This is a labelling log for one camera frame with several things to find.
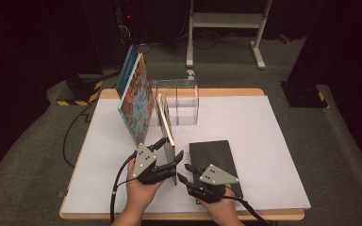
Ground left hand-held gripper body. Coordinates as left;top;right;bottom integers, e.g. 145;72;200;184
132;143;171;186

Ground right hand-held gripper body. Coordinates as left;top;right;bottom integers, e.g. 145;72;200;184
188;163;239;204

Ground black book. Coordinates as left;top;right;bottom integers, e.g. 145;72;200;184
188;139;244;205

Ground teal illustrated picture book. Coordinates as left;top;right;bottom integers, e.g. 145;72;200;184
117;52;156;149

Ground clear acrylic book rack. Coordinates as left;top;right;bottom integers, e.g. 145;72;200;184
147;78;200;127

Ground dark blue picture book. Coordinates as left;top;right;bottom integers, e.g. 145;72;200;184
116;43;140;98

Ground person's right hand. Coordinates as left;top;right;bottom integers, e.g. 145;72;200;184
197;186;241;218

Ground person's left hand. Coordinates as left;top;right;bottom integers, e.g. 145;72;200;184
125;158;164;210

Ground black base with yellow stripes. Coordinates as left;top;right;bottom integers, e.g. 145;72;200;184
56;73;104;107
281;81;330;109

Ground white metal stand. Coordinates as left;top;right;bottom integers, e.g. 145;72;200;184
186;0;272;71

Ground small red object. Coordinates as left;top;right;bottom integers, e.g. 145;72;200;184
277;32;291;45

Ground dark curtain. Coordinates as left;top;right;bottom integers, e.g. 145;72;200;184
0;0;103;189
287;0;362;177

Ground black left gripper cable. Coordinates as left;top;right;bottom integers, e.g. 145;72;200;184
109;150;139;224

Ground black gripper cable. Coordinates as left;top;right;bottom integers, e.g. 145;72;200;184
109;150;139;224
224;195;276;226

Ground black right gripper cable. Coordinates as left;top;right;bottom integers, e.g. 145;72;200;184
224;195;276;226

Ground black floor cable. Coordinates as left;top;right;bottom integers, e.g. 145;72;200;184
61;100;100;169

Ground black cables under stand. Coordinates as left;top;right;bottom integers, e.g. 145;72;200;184
193;29;222;51

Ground tangled white cables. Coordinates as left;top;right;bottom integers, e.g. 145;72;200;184
117;24;135;48

